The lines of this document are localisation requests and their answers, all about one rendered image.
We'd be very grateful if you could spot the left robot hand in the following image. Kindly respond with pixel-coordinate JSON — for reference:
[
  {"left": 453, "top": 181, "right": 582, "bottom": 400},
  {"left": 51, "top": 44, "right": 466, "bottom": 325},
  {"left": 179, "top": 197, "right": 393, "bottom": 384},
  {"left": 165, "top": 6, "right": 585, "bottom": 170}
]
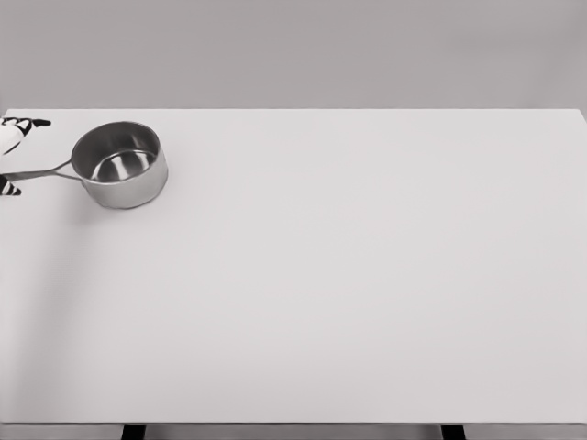
[{"left": 0, "top": 116, "right": 52, "bottom": 198}]

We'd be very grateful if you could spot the steel saucepan with long handle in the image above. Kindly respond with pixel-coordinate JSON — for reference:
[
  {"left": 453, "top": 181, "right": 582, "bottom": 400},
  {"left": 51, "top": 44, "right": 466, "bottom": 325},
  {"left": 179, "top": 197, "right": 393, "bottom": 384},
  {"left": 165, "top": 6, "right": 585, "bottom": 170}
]
[{"left": 0, "top": 120, "right": 169, "bottom": 211}]

